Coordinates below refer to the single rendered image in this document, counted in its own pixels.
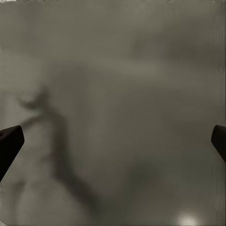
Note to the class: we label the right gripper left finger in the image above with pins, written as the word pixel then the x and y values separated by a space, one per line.
pixel 11 141

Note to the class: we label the desk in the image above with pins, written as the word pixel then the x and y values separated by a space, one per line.
pixel 117 100

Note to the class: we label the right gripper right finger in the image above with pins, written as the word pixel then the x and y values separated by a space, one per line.
pixel 218 139

